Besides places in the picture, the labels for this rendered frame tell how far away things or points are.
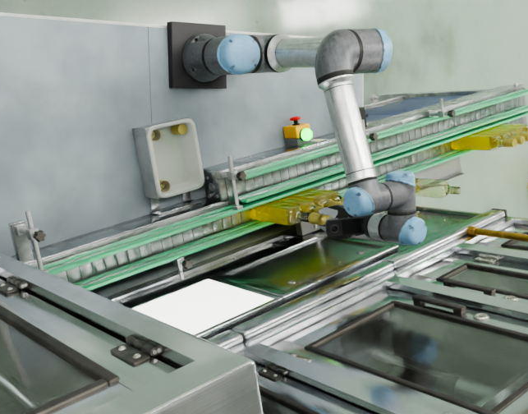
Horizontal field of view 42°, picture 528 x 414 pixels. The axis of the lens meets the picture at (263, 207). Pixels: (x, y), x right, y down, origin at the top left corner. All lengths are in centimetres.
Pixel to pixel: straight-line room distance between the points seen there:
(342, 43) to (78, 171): 85
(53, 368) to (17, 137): 124
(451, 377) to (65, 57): 135
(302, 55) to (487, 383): 106
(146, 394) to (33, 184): 141
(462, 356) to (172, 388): 95
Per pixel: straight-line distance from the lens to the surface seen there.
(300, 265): 207
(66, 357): 87
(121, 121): 216
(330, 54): 178
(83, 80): 211
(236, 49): 209
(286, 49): 209
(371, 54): 185
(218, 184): 219
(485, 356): 156
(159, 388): 70
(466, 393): 142
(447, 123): 302
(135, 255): 206
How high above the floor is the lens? 266
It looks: 50 degrees down
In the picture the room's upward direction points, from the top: 98 degrees clockwise
